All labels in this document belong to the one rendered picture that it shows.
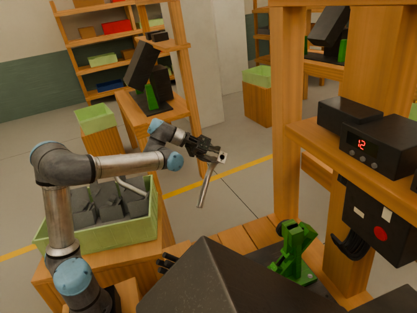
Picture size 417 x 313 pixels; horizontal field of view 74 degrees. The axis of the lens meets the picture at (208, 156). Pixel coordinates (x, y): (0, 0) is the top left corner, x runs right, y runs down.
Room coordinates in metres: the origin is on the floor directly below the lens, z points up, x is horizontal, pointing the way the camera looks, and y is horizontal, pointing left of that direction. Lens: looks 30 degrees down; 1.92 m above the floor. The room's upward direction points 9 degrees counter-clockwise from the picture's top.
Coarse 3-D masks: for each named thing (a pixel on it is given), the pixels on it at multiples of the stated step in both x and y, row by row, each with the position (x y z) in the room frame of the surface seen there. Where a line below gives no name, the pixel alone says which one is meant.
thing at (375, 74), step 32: (288, 32) 1.01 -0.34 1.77; (352, 32) 0.70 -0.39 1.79; (384, 32) 0.61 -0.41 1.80; (416, 32) 0.59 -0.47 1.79; (288, 64) 1.01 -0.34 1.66; (352, 64) 0.69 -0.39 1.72; (384, 64) 0.60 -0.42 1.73; (416, 64) 0.60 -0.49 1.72; (288, 96) 1.01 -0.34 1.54; (352, 96) 0.67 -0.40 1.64; (384, 96) 0.58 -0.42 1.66; (288, 160) 1.01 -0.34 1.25; (288, 192) 1.01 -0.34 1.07; (352, 288) 0.58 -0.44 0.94
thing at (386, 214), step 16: (352, 192) 0.51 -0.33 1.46; (352, 208) 0.50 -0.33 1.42; (368, 208) 0.46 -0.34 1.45; (384, 208) 0.42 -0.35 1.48; (352, 224) 0.49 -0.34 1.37; (368, 224) 0.45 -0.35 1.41; (384, 224) 0.41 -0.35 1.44; (400, 224) 0.38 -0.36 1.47; (368, 240) 0.44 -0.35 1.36; (384, 240) 0.40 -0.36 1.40; (400, 240) 0.37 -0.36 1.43; (416, 240) 0.37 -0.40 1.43; (384, 256) 0.40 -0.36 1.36; (400, 256) 0.37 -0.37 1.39; (416, 256) 0.38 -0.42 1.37
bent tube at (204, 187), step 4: (220, 152) 1.11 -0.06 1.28; (224, 152) 1.12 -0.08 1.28; (220, 156) 1.13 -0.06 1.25; (224, 156) 1.11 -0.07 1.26; (220, 160) 1.09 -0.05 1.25; (224, 160) 1.09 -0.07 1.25; (212, 164) 1.15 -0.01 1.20; (216, 164) 1.14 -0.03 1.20; (208, 168) 1.16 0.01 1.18; (212, 168) 1.15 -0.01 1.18; (208, 172) 1.15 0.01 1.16; (212, 172) 1.16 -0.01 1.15; (208, 176) 1.14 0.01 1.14; (204, 180) 1.12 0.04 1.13; (208, 180) 1.12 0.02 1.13; (204, 184) 1.10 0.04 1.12; (204, 188) 1.08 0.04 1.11; (200, 192) 1.07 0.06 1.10; (204, 192) 1.07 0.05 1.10; (200, 196) 1.05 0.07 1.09; (204, 196) 1.05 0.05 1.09; (200, 200) 1.03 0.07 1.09; (200, 204) 1.02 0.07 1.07; (200, 208) 1.02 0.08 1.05
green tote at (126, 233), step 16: (144, 176) 1.52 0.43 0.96; (112, 224) 1.11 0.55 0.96; (128, 224) 1.11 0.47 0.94; (144, 224) 1.12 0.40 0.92; (32, 240) 1.08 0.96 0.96; (48, 240) 1.08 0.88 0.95; (80, 240) 1.09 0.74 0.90; (96, 240) 1.10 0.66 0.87; (112, 240) 1.11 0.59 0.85; (128, 240) 1.11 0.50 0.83; (144, 240) 1.12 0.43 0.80
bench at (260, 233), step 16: (256, 224) 1.03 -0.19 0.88; (272, 224) 1.02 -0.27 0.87; (224, 240) 0.95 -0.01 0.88; (240, 240) 0.94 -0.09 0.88; (256, 240) 0.92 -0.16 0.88; (272, 240) 0.91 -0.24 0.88; (304, 256) 0.79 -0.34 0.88; (320, 256) 0.78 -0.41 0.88; (320, 272) 0.71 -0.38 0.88; (336, 288) 0.63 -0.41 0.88; (352, 304) 0.56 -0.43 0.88
